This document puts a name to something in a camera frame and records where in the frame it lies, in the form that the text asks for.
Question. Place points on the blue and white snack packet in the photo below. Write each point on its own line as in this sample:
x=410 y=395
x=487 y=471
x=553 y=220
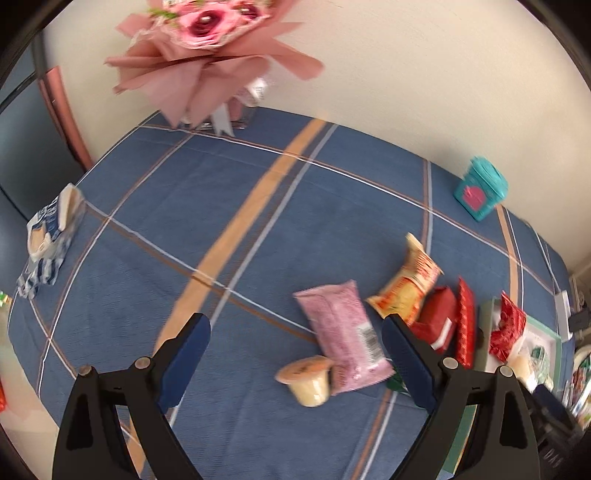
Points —
x=46 y=230

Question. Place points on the black charger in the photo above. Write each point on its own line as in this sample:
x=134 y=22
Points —
x=581 y=321

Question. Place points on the red flower-print snack packet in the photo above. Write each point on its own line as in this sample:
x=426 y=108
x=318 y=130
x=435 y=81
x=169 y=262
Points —
x=507 y=327

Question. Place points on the red patterned snack packet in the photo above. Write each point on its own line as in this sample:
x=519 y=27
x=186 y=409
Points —
x=465 y=323

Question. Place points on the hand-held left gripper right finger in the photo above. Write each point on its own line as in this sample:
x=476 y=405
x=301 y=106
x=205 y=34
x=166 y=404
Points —
x=406 y=364

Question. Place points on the pink flower bouquet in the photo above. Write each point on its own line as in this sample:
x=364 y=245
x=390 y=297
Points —
x=207 y=60

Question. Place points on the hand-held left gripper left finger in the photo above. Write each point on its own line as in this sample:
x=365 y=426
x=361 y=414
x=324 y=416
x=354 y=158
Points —
x=187 y=360

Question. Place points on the pile of small trinkets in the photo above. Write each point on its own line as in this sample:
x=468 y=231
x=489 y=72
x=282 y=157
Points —
x=579 y=374

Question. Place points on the dark green biscuit packet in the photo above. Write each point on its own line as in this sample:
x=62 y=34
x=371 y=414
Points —
x=396 y=383

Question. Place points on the pink wooden frame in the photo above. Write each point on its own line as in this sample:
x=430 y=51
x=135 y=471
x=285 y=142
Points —
x=62 y=115

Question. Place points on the white and green snack packet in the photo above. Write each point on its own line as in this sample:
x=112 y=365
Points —
x=541 y=357

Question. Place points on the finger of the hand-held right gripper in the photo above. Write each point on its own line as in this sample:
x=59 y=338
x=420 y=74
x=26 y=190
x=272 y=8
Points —
x=547 y=396

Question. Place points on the dark red snack packet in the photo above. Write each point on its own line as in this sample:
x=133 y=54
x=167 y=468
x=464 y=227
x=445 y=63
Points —
x=438 y=314

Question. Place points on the blue plaid tablecloth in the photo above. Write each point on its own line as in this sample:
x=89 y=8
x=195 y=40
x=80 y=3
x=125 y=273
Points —
x=207 y=207

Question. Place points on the pink snack packet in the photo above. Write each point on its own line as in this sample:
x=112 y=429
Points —
x=344 y=327

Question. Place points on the teal toy chest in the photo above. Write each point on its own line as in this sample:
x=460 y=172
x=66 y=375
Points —
x=480 y=189

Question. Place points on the green-rimmed white tray box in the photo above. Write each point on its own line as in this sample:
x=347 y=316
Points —
x=540 y=330

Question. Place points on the yellow swiss roll packet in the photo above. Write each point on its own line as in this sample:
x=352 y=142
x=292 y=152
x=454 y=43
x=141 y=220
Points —
x=411 y=286

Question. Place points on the white power strip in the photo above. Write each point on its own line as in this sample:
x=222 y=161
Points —
x=562 y=309

